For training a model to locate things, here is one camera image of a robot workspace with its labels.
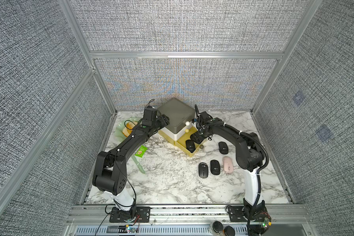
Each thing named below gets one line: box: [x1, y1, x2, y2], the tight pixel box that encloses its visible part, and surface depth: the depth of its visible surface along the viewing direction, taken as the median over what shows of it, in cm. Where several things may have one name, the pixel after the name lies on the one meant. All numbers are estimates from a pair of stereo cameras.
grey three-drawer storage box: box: [156, 97, 207, 158], surface depth 95 cm
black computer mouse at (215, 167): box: [209, 159, 221, 176], surface depth 90 cm
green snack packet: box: [134, 145, 148, 158], surface depth 97 cm
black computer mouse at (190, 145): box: [185, 139, 196, 153], surface depth 99 cm
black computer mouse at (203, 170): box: [198, 162, 209, 179], surface depth 89 cm
